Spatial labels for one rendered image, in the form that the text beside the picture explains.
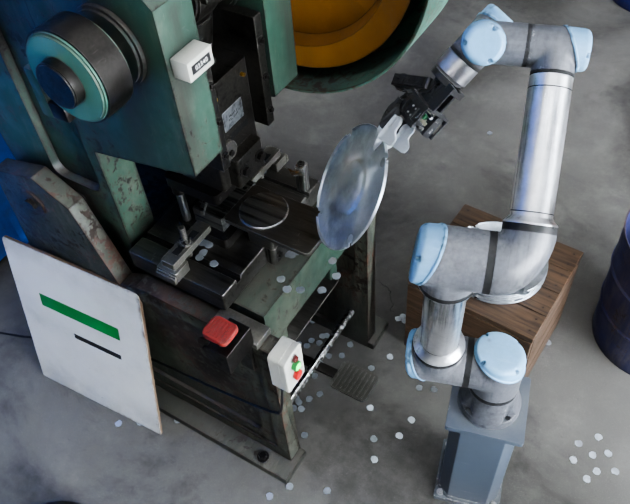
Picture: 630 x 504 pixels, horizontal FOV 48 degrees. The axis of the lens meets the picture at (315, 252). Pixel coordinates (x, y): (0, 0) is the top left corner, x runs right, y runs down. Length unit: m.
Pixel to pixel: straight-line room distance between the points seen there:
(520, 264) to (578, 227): 1.61
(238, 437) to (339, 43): 1.21
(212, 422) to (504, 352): 1.03
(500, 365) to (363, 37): 0.81
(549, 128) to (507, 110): 2.03
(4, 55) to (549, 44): 1.12
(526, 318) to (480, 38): 1.02
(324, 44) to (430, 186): 1.26
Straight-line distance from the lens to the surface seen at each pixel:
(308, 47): 1.82
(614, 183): 3.08
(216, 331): 1.57
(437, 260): 1.26
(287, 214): 1.74
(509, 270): 1.26
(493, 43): 1.31
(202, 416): 2.31
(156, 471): 2.30
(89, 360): 2.31
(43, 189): 1.84
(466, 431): 1.78
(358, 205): 1.53
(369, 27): 1.69
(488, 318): 2.09
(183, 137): 1.40
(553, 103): 1.31
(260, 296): 1.76
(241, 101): 1.60
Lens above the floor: 2.03
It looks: 49 degrees down
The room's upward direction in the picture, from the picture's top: 5 degrees counter-clockwise
